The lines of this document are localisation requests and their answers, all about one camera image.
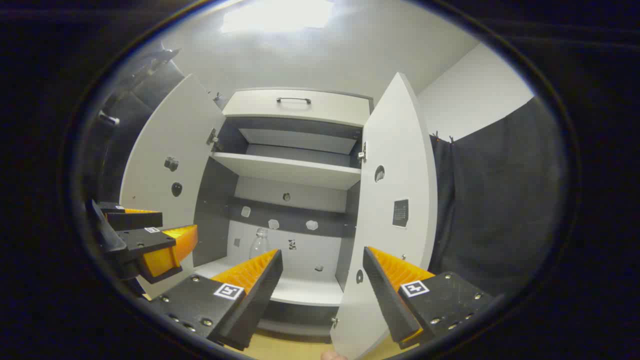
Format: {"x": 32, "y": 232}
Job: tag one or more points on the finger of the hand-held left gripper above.
{"x": 135, "y": 220}
{"x": 150, "y": 241}

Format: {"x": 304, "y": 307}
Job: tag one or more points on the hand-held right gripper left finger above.
{"x": 260, "y": 290}

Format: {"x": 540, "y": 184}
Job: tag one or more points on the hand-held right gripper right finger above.
{"x": 387, "y": 295}

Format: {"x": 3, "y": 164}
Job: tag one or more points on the clear plastic bottle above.
{"x": 259, "y": 246}

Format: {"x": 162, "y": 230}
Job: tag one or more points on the white cabinet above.
{"x": 300, "y": 250}

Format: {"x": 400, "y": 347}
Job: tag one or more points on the white cabinet door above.
{"x": 170, "y": 130}
{"x": 395, "y": 150}

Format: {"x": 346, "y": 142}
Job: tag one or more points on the white cabinet shelf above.
{"x": 290, "y": 170}

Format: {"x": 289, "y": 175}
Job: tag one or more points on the white cabinet drawer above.
{"x": 330, "y": 107}

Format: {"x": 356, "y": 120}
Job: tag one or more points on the black binder clip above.
{"x": 435, "y": 137}
{"x": 218, "y": 96}
{"x": 451, "y": 140}

